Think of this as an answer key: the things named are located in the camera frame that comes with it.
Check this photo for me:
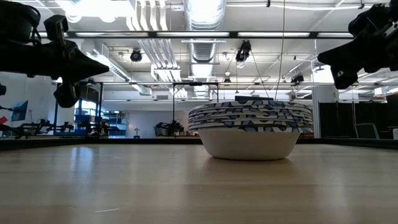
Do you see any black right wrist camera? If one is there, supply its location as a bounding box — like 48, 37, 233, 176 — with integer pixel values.
348, 2, 390, 35

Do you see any blue storage shelf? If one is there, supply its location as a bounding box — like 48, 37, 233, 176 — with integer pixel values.
74, 99, 128, 138

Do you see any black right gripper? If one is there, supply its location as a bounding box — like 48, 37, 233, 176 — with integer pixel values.
317, 27, 398, 90

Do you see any grey chair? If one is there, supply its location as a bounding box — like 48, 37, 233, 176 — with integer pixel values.
354, 123, 381, 139

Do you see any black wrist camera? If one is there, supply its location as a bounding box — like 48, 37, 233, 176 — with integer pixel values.
43, 14, 70, 43
348, 2, 390, 35

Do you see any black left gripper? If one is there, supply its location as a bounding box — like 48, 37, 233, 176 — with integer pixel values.
0, 40, 110, 108

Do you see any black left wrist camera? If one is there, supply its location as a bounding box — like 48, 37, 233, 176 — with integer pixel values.
43, 14, 70, 43

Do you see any blue monitor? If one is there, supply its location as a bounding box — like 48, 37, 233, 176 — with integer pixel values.
11, 100, 29, 123

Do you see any white column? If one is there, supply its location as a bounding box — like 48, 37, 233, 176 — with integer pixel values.
312, 60, 340, 139

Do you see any black partition wall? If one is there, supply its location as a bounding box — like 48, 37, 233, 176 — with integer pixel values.
318, 93, 398, 139

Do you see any thin hanging cable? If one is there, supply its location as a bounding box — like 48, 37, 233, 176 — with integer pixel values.
273, 0, 287, 101

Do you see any black overhead frame light bar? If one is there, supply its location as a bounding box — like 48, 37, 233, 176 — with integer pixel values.
67, 30, 355, 40

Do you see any black background robot station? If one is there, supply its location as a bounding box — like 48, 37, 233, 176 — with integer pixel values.
0, 119, 75, 139

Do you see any silver ventilation duct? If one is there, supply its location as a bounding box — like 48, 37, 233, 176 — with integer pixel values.
183, 0, 228, 98

